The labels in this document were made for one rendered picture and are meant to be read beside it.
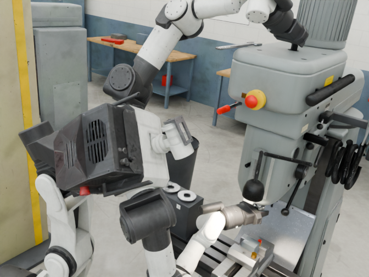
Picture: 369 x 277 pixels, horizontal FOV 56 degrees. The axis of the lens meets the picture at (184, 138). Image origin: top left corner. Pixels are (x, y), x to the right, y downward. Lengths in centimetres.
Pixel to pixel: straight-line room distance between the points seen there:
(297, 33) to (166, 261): 81
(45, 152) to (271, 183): 80
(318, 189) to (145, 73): 102
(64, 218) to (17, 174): 142
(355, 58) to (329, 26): 413
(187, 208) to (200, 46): 513
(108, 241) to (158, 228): 212
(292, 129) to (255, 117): 13
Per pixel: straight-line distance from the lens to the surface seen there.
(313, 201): 181
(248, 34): 606
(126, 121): 104
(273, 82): 106
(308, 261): 202
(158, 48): 116
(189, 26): 118
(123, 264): 297
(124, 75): 112
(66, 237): 145
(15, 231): 297
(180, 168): 336
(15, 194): 281
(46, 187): 132
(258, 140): 128
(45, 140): 130
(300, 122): 117
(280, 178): 131
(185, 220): 168
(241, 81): 111
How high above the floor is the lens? 206
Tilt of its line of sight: 24 degrees down
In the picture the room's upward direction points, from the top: 6 degrees clockwise
